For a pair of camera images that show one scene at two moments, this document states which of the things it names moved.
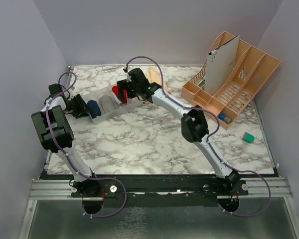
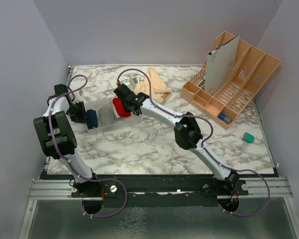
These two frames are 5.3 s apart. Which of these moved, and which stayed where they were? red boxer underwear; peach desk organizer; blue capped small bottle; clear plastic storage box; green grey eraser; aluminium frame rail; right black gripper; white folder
Moved: right black gripper; clear plastic storage box; red boxer underwear
Stayed: blue capped small bottle; green grey eraser; white folder; peach desk organizer; aluminium frame rail
